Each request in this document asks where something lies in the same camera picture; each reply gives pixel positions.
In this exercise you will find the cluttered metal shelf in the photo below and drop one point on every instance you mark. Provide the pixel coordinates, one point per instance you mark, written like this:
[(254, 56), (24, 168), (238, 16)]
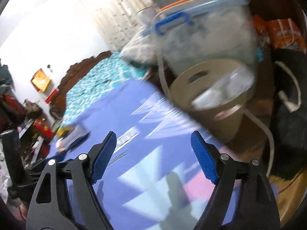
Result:
[(28, 120)]

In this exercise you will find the blue patterned tablecloth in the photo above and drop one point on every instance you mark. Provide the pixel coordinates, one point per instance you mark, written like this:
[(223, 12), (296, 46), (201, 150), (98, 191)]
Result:
[(153, 180)]

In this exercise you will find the beige checked folded blanket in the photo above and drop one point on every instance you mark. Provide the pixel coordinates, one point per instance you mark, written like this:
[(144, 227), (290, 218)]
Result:
[(140, 49)]

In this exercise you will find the red yellow wall calendar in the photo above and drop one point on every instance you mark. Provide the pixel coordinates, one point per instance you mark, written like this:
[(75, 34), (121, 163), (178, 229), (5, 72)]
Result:
[(44, 86)]

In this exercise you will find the teal white patterned duvet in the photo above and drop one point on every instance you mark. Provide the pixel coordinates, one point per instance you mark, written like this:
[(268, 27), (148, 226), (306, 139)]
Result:
[(107, 74)]

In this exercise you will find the orange plastic bag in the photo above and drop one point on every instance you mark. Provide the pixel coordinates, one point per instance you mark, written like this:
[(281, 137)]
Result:
[(279, 34)]

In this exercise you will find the beige round trash bin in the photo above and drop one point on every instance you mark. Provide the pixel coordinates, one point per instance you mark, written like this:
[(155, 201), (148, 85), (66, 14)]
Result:
[(224, 121)]

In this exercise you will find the grey white squeeze tube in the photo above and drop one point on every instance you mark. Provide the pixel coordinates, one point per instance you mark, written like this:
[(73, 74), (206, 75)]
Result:
[(71, 138)]

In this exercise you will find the clear storage box blue handle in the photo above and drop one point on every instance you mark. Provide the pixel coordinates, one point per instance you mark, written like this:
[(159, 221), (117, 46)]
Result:
[(205, 30)]

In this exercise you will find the brown yellow cigarette box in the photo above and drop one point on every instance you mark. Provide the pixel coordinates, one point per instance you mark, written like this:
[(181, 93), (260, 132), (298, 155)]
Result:
[(62, 131)]

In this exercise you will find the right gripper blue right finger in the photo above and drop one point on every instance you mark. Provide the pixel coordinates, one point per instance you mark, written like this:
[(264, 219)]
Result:
[(207, 155)]

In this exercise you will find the black bag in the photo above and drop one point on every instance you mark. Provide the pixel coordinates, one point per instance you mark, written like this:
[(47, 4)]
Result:
[(288, 120)]

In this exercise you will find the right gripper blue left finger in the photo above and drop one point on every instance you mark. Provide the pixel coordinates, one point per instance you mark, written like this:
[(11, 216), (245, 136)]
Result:
[(100, 155)]

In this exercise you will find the beige floral curtain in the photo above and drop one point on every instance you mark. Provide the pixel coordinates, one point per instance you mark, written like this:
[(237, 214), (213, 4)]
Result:
[(118, 20)]

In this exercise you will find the carved wooden headboard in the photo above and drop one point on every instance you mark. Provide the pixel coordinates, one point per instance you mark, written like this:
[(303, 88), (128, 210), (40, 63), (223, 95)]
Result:
[(74, 74)]

